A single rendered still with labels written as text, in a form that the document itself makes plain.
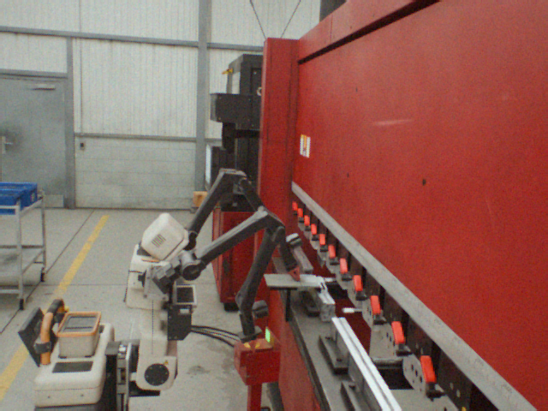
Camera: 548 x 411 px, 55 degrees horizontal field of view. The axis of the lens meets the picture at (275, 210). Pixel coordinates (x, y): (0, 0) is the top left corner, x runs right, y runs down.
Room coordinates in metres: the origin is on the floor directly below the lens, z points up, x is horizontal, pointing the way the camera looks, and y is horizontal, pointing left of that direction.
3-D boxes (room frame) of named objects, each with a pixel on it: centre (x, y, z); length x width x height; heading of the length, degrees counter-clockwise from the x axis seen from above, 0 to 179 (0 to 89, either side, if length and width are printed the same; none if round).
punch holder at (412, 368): (1.27, -0.42, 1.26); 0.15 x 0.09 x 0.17; 7
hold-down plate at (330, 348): (2.02, -0.27, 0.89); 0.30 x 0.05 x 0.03; 7
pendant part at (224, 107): (3.82, 0.37, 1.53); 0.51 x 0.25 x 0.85; 13
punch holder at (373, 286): (1.66, -0.37, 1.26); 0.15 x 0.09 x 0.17; 7
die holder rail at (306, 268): (3.18, -0.18, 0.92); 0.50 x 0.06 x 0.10; 7
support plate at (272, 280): (2.61, -0.10, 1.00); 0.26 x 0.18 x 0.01; 97
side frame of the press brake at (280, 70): (3.62, -0.29, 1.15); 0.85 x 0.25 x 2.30; 97
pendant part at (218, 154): (3.75, 0.44, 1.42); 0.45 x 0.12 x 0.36; 13
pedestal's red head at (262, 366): (2.25, 0.05, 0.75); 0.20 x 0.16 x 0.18; 20
